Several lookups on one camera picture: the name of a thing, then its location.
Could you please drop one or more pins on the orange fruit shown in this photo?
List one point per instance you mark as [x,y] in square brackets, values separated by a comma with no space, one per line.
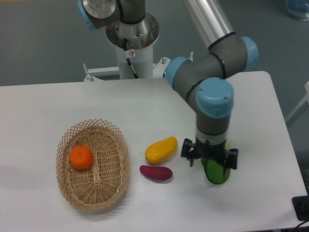
[81,157]

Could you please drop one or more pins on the woven wicker basket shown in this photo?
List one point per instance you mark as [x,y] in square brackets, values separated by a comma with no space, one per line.
[105,181]

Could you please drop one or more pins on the white metal frame right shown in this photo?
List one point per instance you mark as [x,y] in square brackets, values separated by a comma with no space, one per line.
[299,109]

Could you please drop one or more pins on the black device at table edge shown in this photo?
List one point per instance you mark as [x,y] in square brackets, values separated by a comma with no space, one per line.
[301,207]

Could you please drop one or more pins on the yellow mango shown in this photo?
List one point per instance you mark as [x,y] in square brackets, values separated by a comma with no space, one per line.
[161,150]

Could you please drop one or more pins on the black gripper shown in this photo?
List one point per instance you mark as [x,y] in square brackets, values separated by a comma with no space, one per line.
[192,151]

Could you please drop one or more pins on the blue bag in background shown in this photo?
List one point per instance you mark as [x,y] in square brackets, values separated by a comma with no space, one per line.
[299,9]

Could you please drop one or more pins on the green bok choy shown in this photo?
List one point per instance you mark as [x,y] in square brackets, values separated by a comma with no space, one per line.
[217,173]

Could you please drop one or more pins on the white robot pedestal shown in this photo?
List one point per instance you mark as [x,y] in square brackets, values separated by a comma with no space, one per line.
[134,48]

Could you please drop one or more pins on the purple sweet potato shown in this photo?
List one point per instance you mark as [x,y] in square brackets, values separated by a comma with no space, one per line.
[158,173]

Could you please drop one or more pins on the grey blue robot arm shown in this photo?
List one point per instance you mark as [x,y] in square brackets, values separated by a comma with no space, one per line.
[201,83]

